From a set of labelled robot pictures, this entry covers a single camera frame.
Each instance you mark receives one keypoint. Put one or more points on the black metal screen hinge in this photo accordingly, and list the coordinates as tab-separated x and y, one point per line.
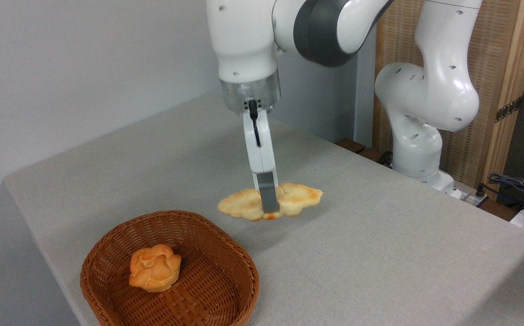
508	109

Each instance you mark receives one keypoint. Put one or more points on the long braided bread loaf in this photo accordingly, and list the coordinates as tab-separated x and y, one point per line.
296	199

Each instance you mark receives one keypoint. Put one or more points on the round orange bread roll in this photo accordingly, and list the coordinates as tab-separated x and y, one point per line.
154	268

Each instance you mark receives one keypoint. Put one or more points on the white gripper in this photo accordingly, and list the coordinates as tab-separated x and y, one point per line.
259	156

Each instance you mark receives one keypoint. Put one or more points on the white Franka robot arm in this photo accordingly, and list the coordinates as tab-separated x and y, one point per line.
429	95

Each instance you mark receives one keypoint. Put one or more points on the brown woven wicker basket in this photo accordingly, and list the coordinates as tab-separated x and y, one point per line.
216	280

